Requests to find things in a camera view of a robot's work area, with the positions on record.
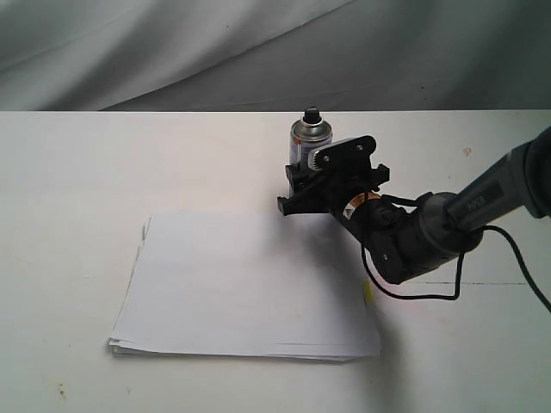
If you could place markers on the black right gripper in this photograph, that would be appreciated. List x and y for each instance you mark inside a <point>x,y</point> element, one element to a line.
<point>352,199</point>

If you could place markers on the spray paint can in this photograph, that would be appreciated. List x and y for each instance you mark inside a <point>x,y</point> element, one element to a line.
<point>309,132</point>

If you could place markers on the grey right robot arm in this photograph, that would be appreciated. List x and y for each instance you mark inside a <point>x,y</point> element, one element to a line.
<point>408,238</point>

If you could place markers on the white paper stack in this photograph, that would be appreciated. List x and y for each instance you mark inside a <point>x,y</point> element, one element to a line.
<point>249,285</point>

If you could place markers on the grey backdrop cloth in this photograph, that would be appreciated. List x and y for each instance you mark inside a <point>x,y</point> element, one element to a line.
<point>274,55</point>

